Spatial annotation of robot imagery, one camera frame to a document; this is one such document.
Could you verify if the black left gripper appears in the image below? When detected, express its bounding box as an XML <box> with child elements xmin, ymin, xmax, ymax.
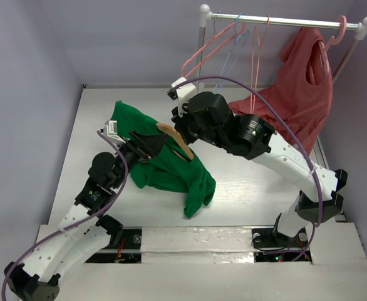
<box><xmin>111</xmin><ymin>130</ymin><xmax>167</xmax><ymax>189</ymax></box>

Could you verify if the wooden clothes hanger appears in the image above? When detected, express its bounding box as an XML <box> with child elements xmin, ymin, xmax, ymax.
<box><xmin>156</xmin><ymin>122</ymin><xmax>194</xmax><ymax>160</ymax></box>

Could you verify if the green t shirt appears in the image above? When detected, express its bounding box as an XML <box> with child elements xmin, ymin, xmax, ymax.
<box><xmin>111</xmin><ymin>101</ymin><xmax>216</xmax><ymax>219</ymax></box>

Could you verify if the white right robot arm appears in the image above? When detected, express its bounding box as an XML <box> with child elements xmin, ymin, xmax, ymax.
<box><xmin>167</xmin><ymin>91</ymin><xmax>348</xmax><ymax>246</ymax></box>

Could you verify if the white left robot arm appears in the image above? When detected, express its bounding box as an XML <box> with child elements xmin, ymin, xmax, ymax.
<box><xmin>1</xmin><ymin>130</ymin><xmax>168</xmax><ymax>300</ymax></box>

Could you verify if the pink thick plastic hanger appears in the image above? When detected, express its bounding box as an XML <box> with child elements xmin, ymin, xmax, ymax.
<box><xmin>180</xmin><ymin>21</ymin><xmax>246</xmax><ymax>78</ymax></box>

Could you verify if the red t shirt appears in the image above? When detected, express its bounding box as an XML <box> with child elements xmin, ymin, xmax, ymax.
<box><xmin>228</xmin><ymin>27</ymin><xmax>334</xmax><ymax>156</ymax></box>

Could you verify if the pink hanger holding red shirt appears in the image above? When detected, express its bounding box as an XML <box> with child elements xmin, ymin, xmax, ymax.
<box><xmin>306</xmin><ymin>15</ymin><xmax>347</xmax><ymax>85</ymax></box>

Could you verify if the white clothes rack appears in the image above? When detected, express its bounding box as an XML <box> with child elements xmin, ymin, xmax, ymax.
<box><xmin>186</xmin><ymin>4</ymin><xmax>367</xmax><ymax>82</ymax></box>

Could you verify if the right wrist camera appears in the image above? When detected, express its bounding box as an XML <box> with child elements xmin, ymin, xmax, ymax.
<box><xmin>167</xmin><ymin>77</ymin><xmax>197</xmax><ymax>117</ymax></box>

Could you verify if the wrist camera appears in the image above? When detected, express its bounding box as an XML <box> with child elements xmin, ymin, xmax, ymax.
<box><xmin>100</xmin><ymin>120</ymin><xmax>124</xmax><ymax>145</ymax></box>
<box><xmin>167</xmin><ymin>77</ymin><xmax>197</xmax><ymax>117</ymax></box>

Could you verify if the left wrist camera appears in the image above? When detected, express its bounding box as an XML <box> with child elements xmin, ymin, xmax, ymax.
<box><xmin>100</xmin><ymin>120</ymin><xmax>124</xmax><ymax>145</ymax></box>

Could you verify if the light blue wire hanger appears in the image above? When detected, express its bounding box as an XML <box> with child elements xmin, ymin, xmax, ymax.
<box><xmin>216</xmin><ymin>13</ymin><xmax>250</xmax><ymax>90</ymax></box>

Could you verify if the pink thin wire hanger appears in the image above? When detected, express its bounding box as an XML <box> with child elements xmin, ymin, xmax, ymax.
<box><xmin>250</xmin><ymin>15</ymin><xmax>271</xmax><ymax>110</ymax></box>

